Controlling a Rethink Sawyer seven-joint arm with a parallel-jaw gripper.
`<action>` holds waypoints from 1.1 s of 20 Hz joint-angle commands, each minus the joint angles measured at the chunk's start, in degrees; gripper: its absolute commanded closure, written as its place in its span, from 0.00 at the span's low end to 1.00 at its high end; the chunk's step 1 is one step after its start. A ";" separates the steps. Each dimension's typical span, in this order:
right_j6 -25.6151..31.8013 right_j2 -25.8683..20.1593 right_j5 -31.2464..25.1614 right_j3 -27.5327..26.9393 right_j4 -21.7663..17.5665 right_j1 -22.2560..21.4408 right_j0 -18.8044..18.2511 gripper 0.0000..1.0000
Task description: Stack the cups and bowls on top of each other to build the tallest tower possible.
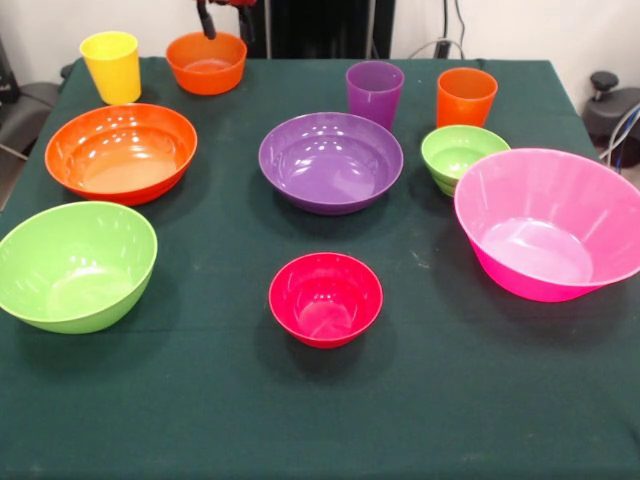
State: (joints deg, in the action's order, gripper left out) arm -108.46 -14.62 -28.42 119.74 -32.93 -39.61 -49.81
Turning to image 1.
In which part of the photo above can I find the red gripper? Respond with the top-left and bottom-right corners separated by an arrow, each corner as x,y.
194,0 -> 257,44

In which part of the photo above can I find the small orange plastic bowl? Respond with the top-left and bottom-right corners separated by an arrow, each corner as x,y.
165,31 -> 248,96

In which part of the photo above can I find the purple plastic cup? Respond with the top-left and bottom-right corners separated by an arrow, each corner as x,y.
345,60 -> 405,130

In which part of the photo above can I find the purple plastic bowl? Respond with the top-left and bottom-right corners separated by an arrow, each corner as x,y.
258,111 -> 405,217

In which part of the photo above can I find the small red plastic bowl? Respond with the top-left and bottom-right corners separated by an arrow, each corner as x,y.
268,252 -> 385,350

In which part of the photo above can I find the yellow plastic cup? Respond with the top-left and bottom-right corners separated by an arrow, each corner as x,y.
79,30 -> 143,106

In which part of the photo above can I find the large orange plastic bowl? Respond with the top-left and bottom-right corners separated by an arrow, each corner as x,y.
44,102 -> 199,207

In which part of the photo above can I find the grey office chair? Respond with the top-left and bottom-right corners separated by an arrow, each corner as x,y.
0,33 -> 76,161

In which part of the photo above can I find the orange plastic cup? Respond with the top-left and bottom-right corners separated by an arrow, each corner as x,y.
436,67 -> 500,130

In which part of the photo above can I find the small green plastic bowl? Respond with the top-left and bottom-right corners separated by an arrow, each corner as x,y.
420,124 -> 512,198

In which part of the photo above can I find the large green plastic bowl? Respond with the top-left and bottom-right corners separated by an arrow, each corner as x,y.
0,200 -> 159,335

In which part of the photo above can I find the large pink plastic bowl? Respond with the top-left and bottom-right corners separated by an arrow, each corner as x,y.
453,147 -> 640,304

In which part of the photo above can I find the dark green tablecloth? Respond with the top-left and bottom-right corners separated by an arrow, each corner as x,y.
0,56 -> 640,480

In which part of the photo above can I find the black hanging cable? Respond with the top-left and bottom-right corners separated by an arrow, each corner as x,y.
451,0 -> 470,42

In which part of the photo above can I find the white and blue cable bundle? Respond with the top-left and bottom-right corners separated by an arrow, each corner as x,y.
599,107 -> 640,171

